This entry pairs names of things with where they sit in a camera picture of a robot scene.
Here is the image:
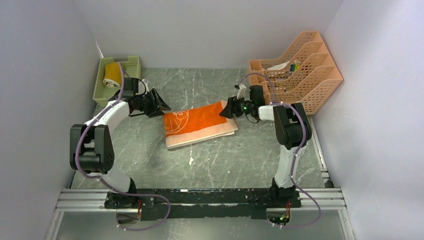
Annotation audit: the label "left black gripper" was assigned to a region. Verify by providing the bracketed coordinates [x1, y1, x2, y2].
[134, 88, 171, 119]

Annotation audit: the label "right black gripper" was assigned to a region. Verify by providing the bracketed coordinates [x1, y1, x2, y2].
[219, 94, 254, 119]

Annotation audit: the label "orange and cream towel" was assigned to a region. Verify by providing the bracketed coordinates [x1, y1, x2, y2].
[163, 100, 239, 150]

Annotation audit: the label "brown yellow bear towel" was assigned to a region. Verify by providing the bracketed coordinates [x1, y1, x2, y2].
[102, 62, 122, 88]

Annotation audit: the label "orange plastic file organizer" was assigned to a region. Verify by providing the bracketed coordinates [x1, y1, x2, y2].
[247, 31, 343, 116]

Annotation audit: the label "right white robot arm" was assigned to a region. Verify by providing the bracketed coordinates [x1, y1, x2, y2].
[219, 84, 312, 207]

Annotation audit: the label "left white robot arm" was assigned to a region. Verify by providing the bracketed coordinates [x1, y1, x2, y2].
[69, 77, 171, 208]

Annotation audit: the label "green plastic basket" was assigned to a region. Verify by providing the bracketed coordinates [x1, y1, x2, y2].
[93, 55, 141, 107]

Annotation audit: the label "white paper in organizer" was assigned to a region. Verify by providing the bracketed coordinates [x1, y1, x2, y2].
[266, 61, 289, 71]

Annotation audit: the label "coloured pens in organizer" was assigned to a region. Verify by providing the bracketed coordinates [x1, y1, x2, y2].
[289, 60, 301, 74]

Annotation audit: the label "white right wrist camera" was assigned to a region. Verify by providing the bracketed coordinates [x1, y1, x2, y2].
[234, 83, 247, 100]

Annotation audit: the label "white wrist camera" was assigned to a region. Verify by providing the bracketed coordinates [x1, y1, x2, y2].
[234, 83, 247, 100]
[138, 78, 150, 95]

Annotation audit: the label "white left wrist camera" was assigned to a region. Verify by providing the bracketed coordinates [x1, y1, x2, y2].
[138, 78, 150, 95]

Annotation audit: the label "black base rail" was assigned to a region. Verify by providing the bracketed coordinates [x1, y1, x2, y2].
[102, 187, 302, 221]

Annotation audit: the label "aluminium frame rail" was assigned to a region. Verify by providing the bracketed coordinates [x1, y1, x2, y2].
[55, 188, 347, 213]

